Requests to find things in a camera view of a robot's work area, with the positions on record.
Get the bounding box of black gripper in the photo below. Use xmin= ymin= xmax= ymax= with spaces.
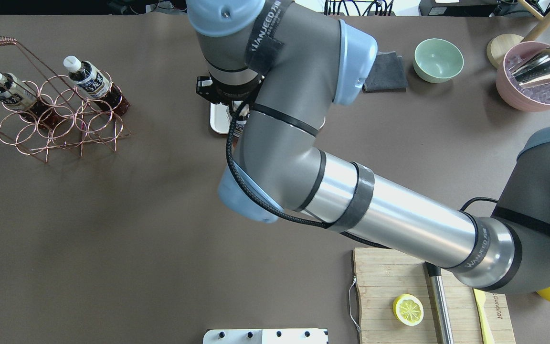
xmin=196 ymin=75 xmax=262 ymax=106

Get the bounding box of half lemon slice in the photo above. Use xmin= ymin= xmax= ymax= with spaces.
xmin=391 ymin=293 xmax=425 ymax=326

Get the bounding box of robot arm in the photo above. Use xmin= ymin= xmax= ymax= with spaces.
xmin=186 ymin=0 xmax=550 ymax=294

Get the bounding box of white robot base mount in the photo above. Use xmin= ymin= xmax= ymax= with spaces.
xmin=202 ymin=327 xmax=329 ymax=344

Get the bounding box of tea bottle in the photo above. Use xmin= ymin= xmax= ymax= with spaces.
xmin=63 ymin=56 xmax=130 ymax=116
xmin=0 ymin=72 xmax=54 ymax=127
xmin=227 ymin=101 xmax=250 ymax=140

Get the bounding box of pink ice bowl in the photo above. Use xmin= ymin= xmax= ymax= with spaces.
xmin=496 ymin=42 xmax=550 ymax=112

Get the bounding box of mint green bowl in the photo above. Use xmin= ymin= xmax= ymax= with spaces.
xmin=413 ymin=38 xmax=465 ymax=84

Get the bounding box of copper wire bottle rack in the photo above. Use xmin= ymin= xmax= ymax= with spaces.
xmin=0 ymin=35 xmax=131 ymax=163

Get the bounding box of white rectangular tray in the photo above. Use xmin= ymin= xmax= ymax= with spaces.
xmin=209 ymin=104 xmax=231 ymax=135

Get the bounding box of grey folded cloth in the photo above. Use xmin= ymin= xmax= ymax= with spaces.
xmin=362 ymin=52 xmax=408 ymax=93

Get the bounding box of yellow plastic knife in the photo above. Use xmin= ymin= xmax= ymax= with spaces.
xmin=472 ymin=288 xmax=495 ymax=344

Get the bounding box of metal ice scoop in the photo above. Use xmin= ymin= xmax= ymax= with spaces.
xmin=511 ymin=47 xmax=550 ymax=89

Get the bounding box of bamboo cutting board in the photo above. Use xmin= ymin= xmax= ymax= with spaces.
xmin=349 ymin=247 xmax=517 ymax=344

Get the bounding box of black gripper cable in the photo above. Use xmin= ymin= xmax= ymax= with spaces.
xmin=225 ymin=103 xmax=390 ymax=249

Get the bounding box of steel muddler black tip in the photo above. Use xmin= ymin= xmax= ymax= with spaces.
xmin=424 ymin=262 xmax=455 ymax=344

